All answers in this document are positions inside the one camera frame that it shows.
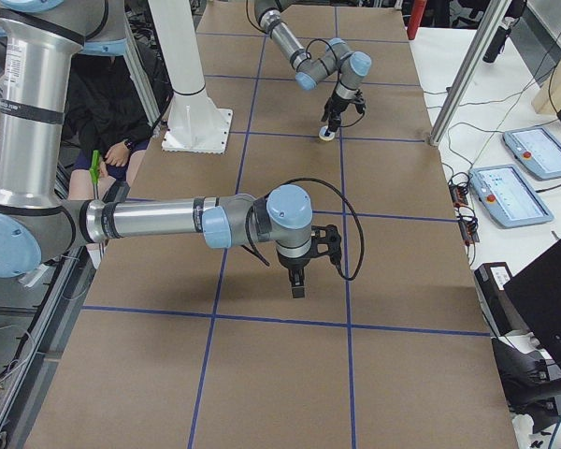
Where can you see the aluminium frame post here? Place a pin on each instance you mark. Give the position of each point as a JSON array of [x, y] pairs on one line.
[[496, 19]]

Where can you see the black laptop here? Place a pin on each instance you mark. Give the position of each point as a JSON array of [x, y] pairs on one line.
[[535, 292]]

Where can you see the teach pendant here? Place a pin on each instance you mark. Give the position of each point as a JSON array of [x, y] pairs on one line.
[[537, 149], [508, 197]]

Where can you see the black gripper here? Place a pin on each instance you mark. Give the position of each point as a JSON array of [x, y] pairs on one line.
[[338, 105], [294, 267]]

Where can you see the orange circuit board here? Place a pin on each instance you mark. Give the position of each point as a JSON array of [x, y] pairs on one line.
[[464, 213]]

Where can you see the black box with label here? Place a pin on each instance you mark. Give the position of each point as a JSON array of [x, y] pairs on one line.
[[491, 279]]

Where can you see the green handled tool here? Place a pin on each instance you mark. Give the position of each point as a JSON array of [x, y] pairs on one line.
[[95, 173]]

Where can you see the near teach pendant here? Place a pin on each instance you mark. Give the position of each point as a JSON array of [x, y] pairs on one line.
[[508, 197]]

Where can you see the red fire extinguisher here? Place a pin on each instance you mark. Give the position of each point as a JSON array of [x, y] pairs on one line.
[[416, 15]]

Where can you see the white camera mast with base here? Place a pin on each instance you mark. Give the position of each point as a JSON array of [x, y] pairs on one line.
[[194, 123]]

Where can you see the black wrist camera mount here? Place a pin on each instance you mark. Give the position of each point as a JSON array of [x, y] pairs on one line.
[[326, 241]]

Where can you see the seated person in black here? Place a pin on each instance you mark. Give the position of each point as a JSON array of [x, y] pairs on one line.
[[105, 114]]

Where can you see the blue call bell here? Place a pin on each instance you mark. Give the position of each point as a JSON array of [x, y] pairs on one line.
[[325, 134]]

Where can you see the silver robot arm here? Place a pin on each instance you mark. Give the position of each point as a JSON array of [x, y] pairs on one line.
[[350, 67], [36, 225]]

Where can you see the far teach pendant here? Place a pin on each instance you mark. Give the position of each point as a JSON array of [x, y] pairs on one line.
[[537, 149]]

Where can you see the black handheld device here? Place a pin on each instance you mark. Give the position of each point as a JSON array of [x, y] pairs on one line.
[[498, 41]]

